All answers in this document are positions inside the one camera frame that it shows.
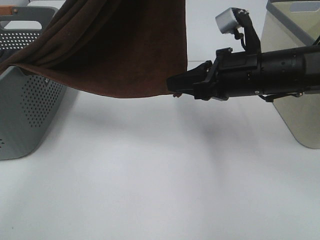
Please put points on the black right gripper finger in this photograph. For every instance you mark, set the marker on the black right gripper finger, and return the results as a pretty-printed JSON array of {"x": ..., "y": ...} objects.
[{"x": 184, "y": 83}]

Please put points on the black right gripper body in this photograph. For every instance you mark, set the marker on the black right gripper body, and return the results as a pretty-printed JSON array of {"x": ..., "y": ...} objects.
[{"x": 232, "y": 74}]

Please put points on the brown towel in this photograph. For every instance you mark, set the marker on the brown towel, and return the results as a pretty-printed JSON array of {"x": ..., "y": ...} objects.
[{"x": 113, "y": 48}]

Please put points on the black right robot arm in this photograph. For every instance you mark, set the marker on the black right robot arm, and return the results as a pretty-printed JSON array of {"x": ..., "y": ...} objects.
[{"x": 268, "y": 75}]

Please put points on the beige bin with grey rim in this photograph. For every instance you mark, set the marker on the beige bin with grey rim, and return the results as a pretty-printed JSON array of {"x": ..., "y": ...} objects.
[{"x": 293, "y": 24}]

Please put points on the grey perforated laundry basket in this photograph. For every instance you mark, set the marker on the grey perforated laundry basket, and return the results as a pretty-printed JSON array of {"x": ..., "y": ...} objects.
[{"x": 28, "y": 102}]

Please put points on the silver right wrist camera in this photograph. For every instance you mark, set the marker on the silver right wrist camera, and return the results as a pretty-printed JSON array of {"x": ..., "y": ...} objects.
[{"x": 227, "y": 22}]

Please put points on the brown leather basket handle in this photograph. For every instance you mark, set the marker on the brown leather basket handle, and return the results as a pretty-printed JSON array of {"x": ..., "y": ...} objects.
[{"x": 8, "y": 10}]

